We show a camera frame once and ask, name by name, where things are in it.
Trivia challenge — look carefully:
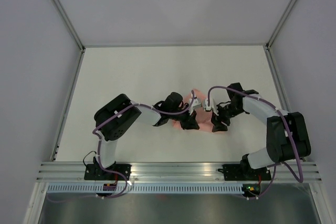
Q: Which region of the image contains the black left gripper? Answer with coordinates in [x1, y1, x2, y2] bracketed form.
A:
[169, 105, 199, 131]

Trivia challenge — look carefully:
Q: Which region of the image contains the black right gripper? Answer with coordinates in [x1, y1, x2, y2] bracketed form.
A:
[211, 103, 245, 133]

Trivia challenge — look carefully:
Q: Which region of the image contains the pink satin napkin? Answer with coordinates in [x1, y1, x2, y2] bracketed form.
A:
[171, 89, 228, 133]

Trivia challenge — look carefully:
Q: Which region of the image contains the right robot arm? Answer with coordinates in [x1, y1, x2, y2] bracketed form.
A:
[203, 82, 311, 182]

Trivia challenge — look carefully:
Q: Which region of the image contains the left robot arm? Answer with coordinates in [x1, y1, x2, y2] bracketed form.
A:
[92, 91, 202, 180]

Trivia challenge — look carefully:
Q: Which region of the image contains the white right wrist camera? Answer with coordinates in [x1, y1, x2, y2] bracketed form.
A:
[202, 98, 218, 114]

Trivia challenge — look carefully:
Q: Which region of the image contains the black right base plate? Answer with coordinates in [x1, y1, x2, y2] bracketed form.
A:
[217, 164, 271, 182]

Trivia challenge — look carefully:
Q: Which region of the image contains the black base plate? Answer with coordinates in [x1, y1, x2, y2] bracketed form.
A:
[217, 164, 271, 182]
[84, 163, 131, 181]

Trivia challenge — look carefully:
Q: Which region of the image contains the white slotted cable duct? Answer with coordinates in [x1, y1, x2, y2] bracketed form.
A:
[47, 183, 243, 194]

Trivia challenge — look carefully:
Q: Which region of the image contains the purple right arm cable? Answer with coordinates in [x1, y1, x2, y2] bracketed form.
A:
[207, 86, 305, 201]

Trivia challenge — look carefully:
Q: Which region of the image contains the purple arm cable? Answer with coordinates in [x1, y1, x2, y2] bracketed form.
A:
[47, 90, 196, 204]
[207, 86, 305, 201]

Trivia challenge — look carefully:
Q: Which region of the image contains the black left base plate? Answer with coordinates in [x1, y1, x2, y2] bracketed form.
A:
[84, 163, 131, 181]

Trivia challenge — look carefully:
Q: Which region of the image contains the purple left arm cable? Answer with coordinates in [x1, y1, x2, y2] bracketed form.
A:
[47, 90, 196, 204]

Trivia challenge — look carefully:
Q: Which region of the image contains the aluminium front rail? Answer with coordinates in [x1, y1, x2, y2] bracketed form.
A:
[36, 162, 322, 184]

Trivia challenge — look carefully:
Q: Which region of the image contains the right aluminium frame post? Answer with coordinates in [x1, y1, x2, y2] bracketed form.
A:
[264, 0, 298, 51]

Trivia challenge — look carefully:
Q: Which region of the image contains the aluminium frame post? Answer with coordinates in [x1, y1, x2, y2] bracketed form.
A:
[36, 0, 86, 53]
[264, 0, 298, 51]

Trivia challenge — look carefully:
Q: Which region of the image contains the left aluminium frame post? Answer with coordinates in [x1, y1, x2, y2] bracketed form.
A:
[36, 0, 86, 53]

